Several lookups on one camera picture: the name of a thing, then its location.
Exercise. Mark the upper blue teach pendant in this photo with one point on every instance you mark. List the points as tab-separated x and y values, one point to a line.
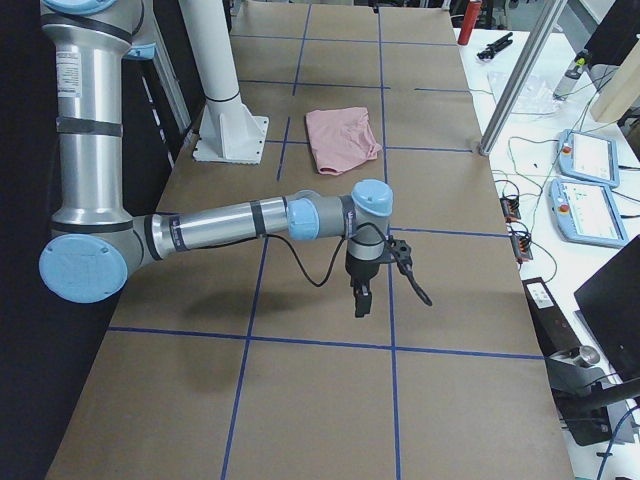
588	157

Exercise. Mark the red cylinder bottle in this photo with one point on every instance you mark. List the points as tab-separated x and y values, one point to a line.
469	21

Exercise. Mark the black folded tripod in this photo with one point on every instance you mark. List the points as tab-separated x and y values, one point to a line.
492	49

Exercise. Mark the lower blue teach pendant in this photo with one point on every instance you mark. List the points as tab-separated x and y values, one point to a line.
585	213

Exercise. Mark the blue teach pendant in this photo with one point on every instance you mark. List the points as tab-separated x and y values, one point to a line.
585	213
588	157

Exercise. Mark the orange connector board far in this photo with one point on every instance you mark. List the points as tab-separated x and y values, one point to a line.
510	206

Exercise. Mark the aluminium frame post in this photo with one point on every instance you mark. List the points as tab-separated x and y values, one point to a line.
526	61

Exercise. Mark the orange connector board near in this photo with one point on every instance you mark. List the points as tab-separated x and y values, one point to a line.
521	241

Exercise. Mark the black power box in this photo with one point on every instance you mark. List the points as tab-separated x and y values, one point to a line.
553	330

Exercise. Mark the pink Snoopy t-shirt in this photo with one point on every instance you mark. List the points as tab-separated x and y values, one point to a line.
341	139

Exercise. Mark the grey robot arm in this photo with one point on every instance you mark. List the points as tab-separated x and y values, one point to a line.
97	245

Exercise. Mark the clear plastic bag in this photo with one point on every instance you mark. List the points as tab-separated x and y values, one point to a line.
535	98

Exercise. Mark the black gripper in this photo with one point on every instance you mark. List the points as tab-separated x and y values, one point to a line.
363	270

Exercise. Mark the orange connector board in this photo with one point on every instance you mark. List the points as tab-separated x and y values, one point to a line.
510	206
521	241

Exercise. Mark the black monitor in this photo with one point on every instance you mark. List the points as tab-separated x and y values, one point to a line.
609	304

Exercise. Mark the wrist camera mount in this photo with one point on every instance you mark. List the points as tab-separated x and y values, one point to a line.
398	252

